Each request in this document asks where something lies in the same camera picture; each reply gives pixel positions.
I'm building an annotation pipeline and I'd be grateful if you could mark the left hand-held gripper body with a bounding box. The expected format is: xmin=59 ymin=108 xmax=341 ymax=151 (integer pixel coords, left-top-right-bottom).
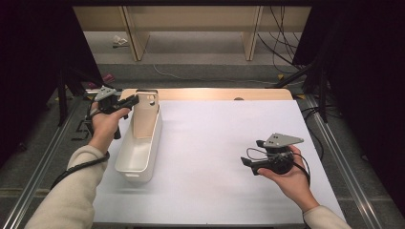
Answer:
xmin=94 ymin=85 xmax=120 ymax=115

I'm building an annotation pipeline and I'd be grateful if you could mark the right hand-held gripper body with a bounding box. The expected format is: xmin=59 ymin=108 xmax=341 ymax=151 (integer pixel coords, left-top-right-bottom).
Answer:
xmin=251 ymin=132 xmax=305 ymax=177

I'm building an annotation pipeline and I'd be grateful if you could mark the beige phone case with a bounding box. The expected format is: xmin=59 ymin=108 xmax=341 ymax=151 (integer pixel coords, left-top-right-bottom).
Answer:
xmin=132 ymin=90 xmax=160 ymax=140

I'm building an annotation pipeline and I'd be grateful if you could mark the white plastic storage box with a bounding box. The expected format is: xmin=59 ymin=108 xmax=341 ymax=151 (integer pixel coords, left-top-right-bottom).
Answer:
xmin=114 ymin=90 xmax=163 ymax=183

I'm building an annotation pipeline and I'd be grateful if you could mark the person's left hand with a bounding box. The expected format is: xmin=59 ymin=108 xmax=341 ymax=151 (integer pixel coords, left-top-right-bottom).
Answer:
xmin=88 ymin=106 xmax=132 ymax=154

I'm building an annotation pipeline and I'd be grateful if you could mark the person's right hand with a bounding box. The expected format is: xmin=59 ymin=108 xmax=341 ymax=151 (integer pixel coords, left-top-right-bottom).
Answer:
xmin=257 ymin=144 xmax=320 ymax=214

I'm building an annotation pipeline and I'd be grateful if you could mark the pink object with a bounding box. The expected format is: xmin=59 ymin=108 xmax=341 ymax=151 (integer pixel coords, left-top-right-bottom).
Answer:
xmin=87 ymin=73 xmax=117 ymax=90

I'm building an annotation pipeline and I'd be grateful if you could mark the white table sheet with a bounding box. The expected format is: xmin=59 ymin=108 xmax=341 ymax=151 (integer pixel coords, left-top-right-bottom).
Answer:
xmin=92 ymin=99 xmax=347 ymax=225

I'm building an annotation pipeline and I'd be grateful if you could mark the black metal stand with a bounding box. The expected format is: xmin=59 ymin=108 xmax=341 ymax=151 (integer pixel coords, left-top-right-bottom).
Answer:
xmin=56 ymin=65 xmax=122 ymax=128
xmin=266 ymin=58 xmax=330 ymax=124

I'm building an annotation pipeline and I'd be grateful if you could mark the white crumpled paper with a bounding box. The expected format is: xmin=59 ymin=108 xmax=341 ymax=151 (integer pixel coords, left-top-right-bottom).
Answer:
xmin=112 ymin=34 xmax=129 ymax=49

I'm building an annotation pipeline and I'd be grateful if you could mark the light wooden table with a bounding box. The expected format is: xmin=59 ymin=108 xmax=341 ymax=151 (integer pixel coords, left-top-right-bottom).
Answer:
xmin=119 ymin=88 xmax=294 ymax=101

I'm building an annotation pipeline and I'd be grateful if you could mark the black curtain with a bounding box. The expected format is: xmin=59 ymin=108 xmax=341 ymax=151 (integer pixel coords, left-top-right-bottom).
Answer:
xmin=0 ymin=0 xmax=103 ymax=166
xmin=292 ymin=0 xmax=405 ymax=218

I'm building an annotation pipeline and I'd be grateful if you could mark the light wooden shelf unit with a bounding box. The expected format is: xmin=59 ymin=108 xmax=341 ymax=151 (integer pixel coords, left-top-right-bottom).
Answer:
xmin=73 ymin=5 xmax=311 ymax=62

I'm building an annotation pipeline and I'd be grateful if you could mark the thin grey gripper wire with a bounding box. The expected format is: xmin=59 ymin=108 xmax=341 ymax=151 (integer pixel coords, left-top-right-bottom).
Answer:
xmin=245 ymin=147 xmax=272 ymax=162

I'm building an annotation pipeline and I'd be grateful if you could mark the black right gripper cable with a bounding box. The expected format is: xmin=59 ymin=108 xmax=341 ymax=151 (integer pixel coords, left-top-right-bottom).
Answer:
xmin=291 ymin=152 xmax=311 ymax=188

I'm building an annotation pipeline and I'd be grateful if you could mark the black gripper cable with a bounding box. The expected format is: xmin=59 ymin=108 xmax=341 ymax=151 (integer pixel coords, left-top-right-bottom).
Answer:
xmin=50 ymin=151 xmax=111 ymax=191
xmin=291 ymin=152 xmax=311 ymax=188

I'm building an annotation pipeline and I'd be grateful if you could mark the aluminium floor rail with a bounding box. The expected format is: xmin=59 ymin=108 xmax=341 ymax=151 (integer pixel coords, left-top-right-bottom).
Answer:
xmin=305 ymin=94 xmax=383 ymax=229
xmin=0 ymin=94 xmax=85 ymax=229

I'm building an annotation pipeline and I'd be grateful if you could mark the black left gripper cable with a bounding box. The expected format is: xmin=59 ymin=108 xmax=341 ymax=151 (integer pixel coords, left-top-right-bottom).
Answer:
xmin=50 ymin=151 xmax=111 ymax=191

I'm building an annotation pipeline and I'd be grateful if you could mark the black floor cable bundle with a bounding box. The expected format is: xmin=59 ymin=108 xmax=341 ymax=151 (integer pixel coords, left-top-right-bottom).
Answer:
xmin=257 ymin=5 xmax=309 ymax=74

